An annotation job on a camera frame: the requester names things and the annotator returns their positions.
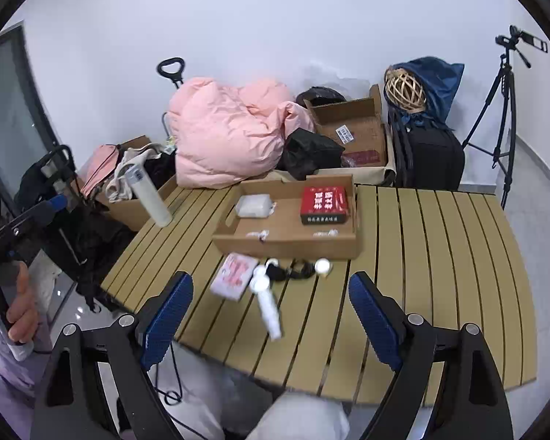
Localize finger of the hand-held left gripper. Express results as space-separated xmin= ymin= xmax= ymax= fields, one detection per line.
xmin=0 ymin=195 xmax=69 ymax=239

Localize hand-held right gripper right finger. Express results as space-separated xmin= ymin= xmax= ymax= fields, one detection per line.
xmin=348 ymin=271 xmax=514 ymax=440

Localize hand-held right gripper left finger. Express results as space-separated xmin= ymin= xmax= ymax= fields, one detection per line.
xmin=30 ymin=271 xmax=194 ymax=440

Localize pink printed tissue packet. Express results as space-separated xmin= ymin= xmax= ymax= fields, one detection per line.
xmin=210 ymin=252 xmax=260 ymax=302

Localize white spray bottle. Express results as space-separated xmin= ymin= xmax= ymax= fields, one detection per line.
xmin=251 ymin=268 xmax=283 ymax=341

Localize black hair tie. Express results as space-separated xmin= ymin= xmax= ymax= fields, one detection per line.
xmin=275 ymin=260 xmax=315 ymax=281

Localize shallow cardboard tray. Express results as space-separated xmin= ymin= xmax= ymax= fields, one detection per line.
xmin=211 ymin=175 xmax=362 ymax=261

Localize person's left forearm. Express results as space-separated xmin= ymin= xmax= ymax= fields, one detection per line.
xmin=0 ymin=312 xmax=51 ymax=440

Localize person's left hand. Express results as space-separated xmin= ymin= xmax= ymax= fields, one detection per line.
xmin=4 ymin=261 xmax=42 ymax=344

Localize cardboard box with clothes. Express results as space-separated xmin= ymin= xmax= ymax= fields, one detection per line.
xmin=76 ymin=135 xmax=179 ymax=232

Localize white thermos bottle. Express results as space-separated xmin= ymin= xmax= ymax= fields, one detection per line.
xmin=126 ymin=165 xmax=173 ymax=228

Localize glass door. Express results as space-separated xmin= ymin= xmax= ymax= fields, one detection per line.
xmin=0 ymin=23 xmax=62 ymax=202

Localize black cloth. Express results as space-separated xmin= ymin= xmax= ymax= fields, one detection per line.
xmin=142 ymin=151 xmax=178 ymax=190

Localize person's white trousers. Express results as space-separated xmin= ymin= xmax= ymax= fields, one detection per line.
xmin=158 ymin=344 xmax=351 ymax=440

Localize red box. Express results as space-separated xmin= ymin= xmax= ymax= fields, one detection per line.
xmin=300 ymin=186 xmax=351 ymax=225

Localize white tissue packet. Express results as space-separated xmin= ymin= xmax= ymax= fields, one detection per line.
xmin=235 ymin=195 xmax=275 ymax=217

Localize dark red packet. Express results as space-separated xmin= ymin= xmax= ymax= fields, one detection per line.
xmin=343 ymin=150 xmax=382 ymax=166

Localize black suitcase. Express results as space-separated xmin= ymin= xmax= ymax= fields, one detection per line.
xmin=387 ymin=110 xmax=466 ymax=190

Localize pink down jacket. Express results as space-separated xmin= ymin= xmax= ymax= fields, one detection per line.
xmin=169 ymin=78 xmax=316 ymax=190

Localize black jacket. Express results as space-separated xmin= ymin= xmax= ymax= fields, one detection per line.
xmin=277 ymin=128 xmax=345 ymax=182

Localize open cardboard box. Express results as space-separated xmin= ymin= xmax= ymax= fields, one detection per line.
xmin=302 ymin=83 xmax=390 ymax=168

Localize black round bag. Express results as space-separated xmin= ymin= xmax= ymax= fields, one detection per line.
xmin=296 ymin=86 xmax=347 ymax=107

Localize wicker ball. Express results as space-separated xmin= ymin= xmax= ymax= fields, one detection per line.
xmin=385 ymin=68 xmax=429 ymax=113

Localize blue fabric bag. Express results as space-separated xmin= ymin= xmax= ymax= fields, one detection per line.
xmin=384 ymin=56 xmax=465 ymax=124

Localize clear plastic wrap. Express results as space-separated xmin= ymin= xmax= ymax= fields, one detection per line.
xmin=298 ymin=62 xmax=377 ymax=102

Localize black tripod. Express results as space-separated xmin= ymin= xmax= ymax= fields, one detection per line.
xmin=461 ymin=46 xmax=518 ymax=212

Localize black phone clamp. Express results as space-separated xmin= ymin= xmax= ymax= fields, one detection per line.
xmin=495 ymin=25 xmax=548 ymax=69

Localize black trolley handle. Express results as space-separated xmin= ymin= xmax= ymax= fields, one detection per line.
xmin=157 ymin=57 xmax=185 ymax=147

